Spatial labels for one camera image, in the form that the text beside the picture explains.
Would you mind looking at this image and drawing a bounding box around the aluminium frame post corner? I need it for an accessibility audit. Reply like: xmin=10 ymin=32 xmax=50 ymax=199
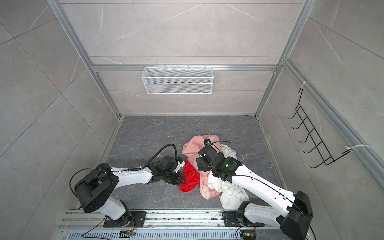
xmin=255 ymin=0 xmax=316 ymax=121
xmin=47 ymin=0 xmax=122 ymax=120

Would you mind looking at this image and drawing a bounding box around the white wire mesh basket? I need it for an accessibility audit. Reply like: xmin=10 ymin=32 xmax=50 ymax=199
xmin=142 ymin=68 xmax=214 ymax=95

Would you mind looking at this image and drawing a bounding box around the aluminium frame post left corner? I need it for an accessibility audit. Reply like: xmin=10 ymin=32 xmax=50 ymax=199
xmin=47 ymin=0 xmax=122 ymax=120

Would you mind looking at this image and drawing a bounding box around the pink cartoon print cloth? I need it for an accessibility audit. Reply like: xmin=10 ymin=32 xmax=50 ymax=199
xmin=182 ymin=135 xmax=222 ymax=189

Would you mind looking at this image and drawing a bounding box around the aluminium right wall rail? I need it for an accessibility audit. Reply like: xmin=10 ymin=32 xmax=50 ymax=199
xmin=283 ymin=59 xmax=384 ymax=187

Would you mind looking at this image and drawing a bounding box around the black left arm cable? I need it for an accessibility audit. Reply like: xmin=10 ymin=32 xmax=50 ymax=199
xmin=69 ymin=143 xmax=178 ymax=197

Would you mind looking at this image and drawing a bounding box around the aluminium horizontal back rail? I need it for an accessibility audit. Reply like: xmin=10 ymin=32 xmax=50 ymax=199
xmin=92 ymin=64 xmax=278 ymax=72

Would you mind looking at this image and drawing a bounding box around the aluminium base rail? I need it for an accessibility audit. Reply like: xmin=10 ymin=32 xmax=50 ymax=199
xmin=58 ymin=209 xmax=287 ymax=240

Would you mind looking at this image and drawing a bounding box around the black wire hook rack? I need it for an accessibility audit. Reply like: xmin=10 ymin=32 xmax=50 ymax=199
xmin=287 ymin=89 xmax=353 ymax=169

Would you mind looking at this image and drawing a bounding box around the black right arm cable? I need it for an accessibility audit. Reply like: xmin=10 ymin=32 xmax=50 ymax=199
xmin=209 ymin=140 xmax=317 ymax=240

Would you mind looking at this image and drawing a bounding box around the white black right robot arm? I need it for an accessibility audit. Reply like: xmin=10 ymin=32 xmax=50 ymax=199
xmin=197 ymin=145 xmax=316 ymax=240

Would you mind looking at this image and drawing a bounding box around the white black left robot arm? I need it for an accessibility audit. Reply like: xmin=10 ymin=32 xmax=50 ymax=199
xmin=74 ymin=156 xmax=186 ymax=221

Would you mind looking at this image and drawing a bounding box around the red cloth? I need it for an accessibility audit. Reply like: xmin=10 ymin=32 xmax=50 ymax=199
xmin=179 ymin=160 xmax=200 ymax=193

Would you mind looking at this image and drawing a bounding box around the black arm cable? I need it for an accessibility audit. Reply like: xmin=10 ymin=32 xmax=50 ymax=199
xmin=209 ymin=140 xmax=317 ymax=240
xmin=69 ymin=143 xmax=178 ymax=197

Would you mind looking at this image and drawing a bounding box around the aluminium frame post right corner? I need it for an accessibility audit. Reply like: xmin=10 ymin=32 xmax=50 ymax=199
xmin=255 ymin=0 xmax=316 ymax=121

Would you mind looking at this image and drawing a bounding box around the white cloth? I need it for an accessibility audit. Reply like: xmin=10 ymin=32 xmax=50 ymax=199
xmin=206 ymin=144 xmax=250 ymax=211

